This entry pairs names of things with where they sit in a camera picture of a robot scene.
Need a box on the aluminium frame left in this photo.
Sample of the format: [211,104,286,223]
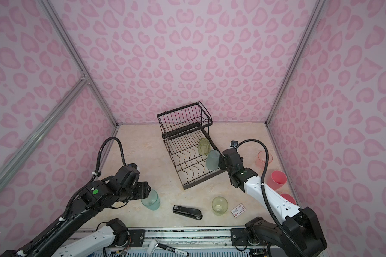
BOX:
[0,1,110,210]

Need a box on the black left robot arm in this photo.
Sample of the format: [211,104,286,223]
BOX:
[1,163,151,257]

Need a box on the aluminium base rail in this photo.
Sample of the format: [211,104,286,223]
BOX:
[48,226,326,257]

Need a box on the teal clear cup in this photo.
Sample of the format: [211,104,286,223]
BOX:
[206,150,220,171]
[141,190,160,211]

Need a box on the yellow-green cup front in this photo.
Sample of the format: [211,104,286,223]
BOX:
[212,197,228,216]

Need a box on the small red white card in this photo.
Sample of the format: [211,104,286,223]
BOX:
[231,203,246,218]

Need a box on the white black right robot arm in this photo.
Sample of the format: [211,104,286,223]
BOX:
[222,148,328,257]

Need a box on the black marker pen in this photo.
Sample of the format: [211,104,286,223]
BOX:
[146,239,190,257]

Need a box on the aluminium corner frame right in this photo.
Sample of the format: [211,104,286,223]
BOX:
[265,0,328,127]

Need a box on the yellow-green clear cup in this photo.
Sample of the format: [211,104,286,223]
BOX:
[198,138,211,156]

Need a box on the clear pink plastic cup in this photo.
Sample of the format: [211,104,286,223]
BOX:
[255,151,273,170]

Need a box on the black stapler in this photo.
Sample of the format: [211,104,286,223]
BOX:
[172,205,203,220]

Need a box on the black wire dish rack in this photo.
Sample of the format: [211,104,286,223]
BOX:
[157,102,226,190]

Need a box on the opaque pink cup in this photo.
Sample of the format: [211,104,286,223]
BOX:
[267,170,287,190]
[280,193,296,205]

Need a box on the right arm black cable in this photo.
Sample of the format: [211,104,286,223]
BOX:
[236,139,309,257]

